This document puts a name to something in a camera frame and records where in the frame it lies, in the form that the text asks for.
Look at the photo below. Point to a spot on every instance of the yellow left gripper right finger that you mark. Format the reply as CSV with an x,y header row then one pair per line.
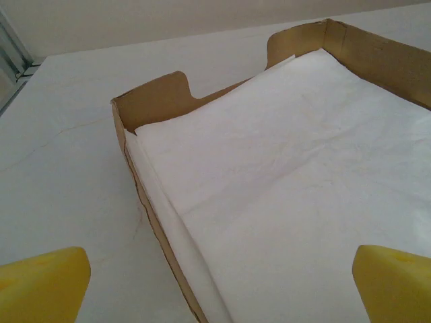
x,y
397,289

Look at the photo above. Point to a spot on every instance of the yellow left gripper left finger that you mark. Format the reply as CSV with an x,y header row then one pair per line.
x,y
40,289

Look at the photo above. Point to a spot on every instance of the aluminium frame post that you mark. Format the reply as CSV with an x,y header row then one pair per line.
x,y
13,57

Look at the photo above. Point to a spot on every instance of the white paper napkin stack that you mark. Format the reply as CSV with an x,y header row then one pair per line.
x,y
269,168

